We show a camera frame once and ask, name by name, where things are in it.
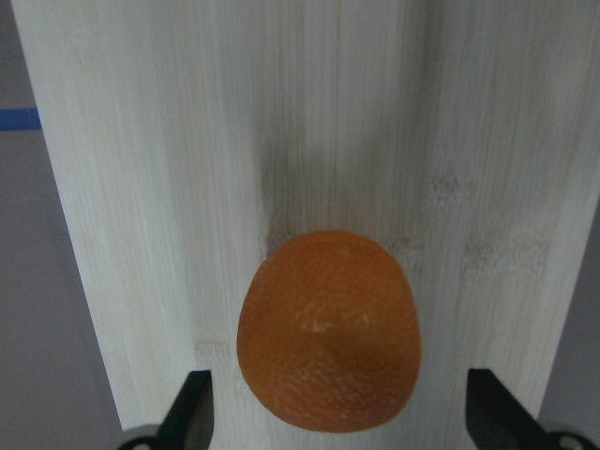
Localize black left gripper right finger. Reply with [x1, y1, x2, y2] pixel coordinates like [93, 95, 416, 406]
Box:
[466, 368, 598, 450]

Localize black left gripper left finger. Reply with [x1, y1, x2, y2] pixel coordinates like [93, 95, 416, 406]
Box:
[121, 370, 215, 449]

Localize orange fruit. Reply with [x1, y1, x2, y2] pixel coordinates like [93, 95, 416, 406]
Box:
[236, 231, 422, 433]

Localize wooden cutting board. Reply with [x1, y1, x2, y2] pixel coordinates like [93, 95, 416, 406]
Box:
[12, 1, 599, 427]

